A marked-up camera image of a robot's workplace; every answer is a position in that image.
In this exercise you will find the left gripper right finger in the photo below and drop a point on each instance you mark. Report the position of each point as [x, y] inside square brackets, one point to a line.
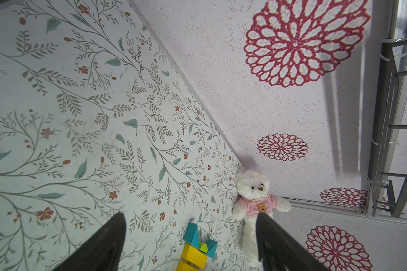
[278, 251]

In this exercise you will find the yellow block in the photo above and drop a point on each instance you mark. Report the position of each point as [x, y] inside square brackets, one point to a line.
[194, 256]
[183, 266]

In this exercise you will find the teal triangle block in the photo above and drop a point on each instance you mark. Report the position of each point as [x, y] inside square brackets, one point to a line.
[191, 235]

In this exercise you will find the green small block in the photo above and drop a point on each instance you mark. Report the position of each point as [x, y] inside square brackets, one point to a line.
[203, 247]

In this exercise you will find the black wall shelf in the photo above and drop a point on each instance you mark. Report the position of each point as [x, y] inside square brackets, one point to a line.
[387, 190]

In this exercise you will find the white teddy bear pink shirt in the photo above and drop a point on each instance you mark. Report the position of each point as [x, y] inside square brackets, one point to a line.
[254, 198]

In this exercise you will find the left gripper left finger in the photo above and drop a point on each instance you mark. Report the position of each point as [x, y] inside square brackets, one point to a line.
[102, 251]

